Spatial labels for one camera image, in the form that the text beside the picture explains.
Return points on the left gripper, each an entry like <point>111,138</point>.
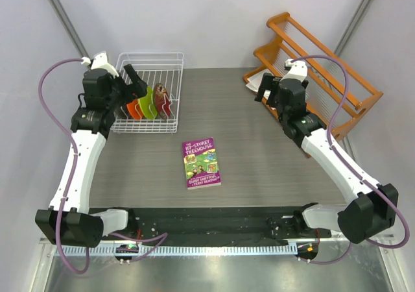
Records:
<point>138,89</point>

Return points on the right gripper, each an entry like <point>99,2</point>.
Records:
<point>267,84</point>

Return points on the lime green plate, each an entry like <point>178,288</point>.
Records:
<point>147,105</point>

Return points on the red floral plate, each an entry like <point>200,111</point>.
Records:
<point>162,101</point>

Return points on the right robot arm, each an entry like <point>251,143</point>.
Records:
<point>370,206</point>

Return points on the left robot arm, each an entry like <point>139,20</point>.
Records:
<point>67,221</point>

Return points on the orange wooden rack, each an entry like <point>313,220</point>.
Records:
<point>326,79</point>

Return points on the white paper packet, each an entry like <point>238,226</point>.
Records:
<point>254,81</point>

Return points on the orange plate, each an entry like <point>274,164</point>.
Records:
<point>134,110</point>

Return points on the purple treehouse book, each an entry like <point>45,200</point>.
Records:
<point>201,164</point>

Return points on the perforated metal strip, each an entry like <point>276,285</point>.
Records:
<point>115,249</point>

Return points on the white wire dish rack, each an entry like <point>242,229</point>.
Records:
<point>165,68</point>

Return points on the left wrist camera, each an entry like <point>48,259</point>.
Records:
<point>100,61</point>

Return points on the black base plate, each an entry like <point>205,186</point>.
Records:
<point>221,226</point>

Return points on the aluminium rail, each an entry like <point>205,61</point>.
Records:
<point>382,237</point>

